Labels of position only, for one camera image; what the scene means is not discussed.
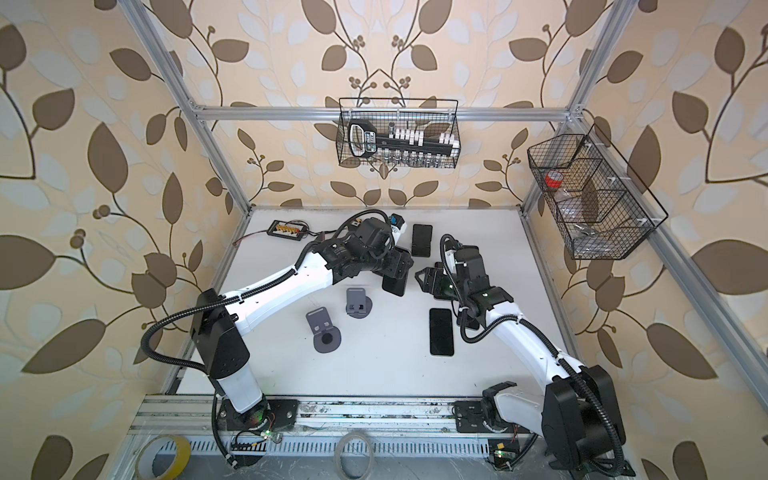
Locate grey round stand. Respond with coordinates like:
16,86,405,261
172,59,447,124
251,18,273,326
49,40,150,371
346,287,373,319

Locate black phone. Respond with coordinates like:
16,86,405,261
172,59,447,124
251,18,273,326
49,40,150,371
429,308,455,357
382,264,410,297

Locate dark round stand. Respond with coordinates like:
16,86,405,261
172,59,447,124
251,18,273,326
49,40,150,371
306,307,342,354

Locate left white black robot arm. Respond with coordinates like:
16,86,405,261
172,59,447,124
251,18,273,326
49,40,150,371
140,209,413,417

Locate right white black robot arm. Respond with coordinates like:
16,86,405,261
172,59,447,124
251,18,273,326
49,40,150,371
417,234,635,479

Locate black rear phone stand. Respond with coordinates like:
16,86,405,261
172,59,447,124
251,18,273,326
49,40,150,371
411,224,433,258

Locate black power adapter board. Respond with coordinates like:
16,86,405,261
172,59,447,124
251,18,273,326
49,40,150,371
266,220,309,241

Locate black tool in basket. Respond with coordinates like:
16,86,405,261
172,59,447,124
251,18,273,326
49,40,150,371
345,120,461,158

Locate yellow tape roll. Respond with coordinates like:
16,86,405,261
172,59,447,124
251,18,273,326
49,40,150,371
134,435,192,480

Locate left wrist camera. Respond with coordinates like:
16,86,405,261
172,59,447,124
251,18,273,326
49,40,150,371
389,213,408,234

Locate black red cable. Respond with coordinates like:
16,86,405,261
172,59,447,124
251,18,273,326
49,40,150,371
232,225,337,247

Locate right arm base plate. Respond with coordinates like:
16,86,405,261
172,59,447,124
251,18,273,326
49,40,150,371
451,400,494,434

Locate black wire basket rear wall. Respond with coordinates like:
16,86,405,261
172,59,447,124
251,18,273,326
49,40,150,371
335,96,462,169

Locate black wire basket wall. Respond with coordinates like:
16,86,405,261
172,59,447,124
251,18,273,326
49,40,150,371
527,125,668,260
335,96,462,169

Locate black wire basket right wall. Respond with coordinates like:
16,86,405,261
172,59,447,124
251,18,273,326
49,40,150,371
527,125,668,260

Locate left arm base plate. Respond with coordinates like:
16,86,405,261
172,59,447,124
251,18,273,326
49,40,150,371
215,397,299,431

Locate grey tape ring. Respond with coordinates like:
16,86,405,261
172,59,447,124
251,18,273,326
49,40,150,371
333,431,376,480

